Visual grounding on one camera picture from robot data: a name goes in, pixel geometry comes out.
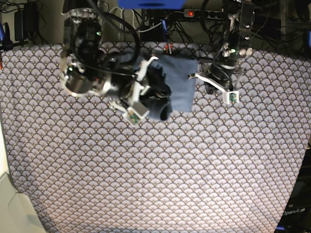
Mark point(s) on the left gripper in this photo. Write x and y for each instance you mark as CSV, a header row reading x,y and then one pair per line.
x,y
221,70

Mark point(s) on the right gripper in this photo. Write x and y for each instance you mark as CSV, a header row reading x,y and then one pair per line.
x,y
145,85

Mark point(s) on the blue T-shirt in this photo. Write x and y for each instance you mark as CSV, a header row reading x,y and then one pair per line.
x,y
175,71

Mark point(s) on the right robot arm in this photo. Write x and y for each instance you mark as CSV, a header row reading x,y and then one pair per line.
x,y
85,68

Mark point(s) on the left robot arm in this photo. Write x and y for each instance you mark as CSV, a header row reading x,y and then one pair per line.
x,y
238,17

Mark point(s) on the red table clamp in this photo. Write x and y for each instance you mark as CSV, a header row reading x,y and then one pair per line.
x,y
168,48

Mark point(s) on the black power strip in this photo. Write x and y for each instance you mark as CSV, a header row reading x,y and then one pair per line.
x,y
215,15

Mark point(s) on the blue box overhead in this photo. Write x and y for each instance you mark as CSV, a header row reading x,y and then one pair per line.
x,y
151,4

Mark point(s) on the fan-patterned tablecloth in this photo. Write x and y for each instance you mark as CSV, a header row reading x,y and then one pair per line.
x,y
217,169

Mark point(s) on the black power adapter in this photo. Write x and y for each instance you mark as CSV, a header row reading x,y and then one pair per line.
x,y
26,21

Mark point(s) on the black clamp left edge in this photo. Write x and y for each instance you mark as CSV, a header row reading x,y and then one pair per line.
x,y
6,43

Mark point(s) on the black OpenArm base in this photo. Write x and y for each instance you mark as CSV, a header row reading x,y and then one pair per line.
x,y
296,217

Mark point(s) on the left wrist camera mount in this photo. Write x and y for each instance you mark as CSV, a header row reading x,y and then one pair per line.
x,y
229,97

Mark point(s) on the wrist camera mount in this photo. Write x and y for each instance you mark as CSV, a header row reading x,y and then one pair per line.
x,y
229,97
136,111

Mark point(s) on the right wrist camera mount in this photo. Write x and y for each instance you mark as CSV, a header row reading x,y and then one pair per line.
x,y
136,111

